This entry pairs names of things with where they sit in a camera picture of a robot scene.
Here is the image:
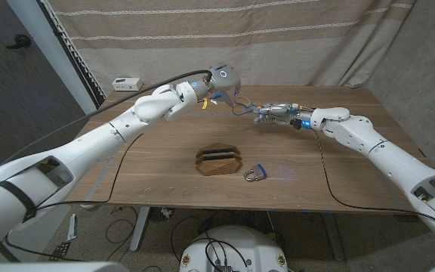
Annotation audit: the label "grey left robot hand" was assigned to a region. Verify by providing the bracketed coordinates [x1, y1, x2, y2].
[202, 63, 242, 107]

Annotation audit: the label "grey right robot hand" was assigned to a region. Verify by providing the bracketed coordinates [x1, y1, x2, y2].
[253, 101, 315, 128]

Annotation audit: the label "grey handled scissors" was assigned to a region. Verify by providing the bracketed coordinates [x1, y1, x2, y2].
[231, 95, 270, 116]

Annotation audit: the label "brown wooden scissors holder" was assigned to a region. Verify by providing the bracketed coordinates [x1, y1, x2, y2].
[195, 142, 243, 177]

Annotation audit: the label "silver padlock with blue base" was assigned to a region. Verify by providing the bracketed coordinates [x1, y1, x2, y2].
[243, 164, 267, 183]

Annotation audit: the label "beige striped backdrop curtain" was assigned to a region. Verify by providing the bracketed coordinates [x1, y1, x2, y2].
[47, 0, 417, 95]

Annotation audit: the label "white power strip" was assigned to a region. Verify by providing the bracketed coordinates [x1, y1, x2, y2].
[112, 77, 143, 92]

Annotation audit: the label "white table leg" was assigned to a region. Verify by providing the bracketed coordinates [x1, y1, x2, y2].
[322, 212, 346, 262]
[129, 206, 151, 252]

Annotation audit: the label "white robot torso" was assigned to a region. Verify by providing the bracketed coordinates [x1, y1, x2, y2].
[179, 225, 289, 272]

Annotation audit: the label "dark grey door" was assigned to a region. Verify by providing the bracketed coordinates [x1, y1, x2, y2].
[0, 0, 90, 178]

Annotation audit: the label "white robot chest cover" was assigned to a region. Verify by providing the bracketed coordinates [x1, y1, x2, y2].
[0, 261, 130, 272]

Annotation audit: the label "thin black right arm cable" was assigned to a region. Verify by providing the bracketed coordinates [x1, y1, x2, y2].
[314, 129, 435, 230]

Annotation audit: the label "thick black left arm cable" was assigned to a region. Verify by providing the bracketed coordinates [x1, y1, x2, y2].
[0, 70, 213, 167]

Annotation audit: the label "black backdrop frame pole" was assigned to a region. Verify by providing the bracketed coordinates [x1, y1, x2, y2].
[38, 0, 107, 110]

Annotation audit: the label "black door handle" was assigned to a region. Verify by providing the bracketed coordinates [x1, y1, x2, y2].
[5, 34, 32, 50]

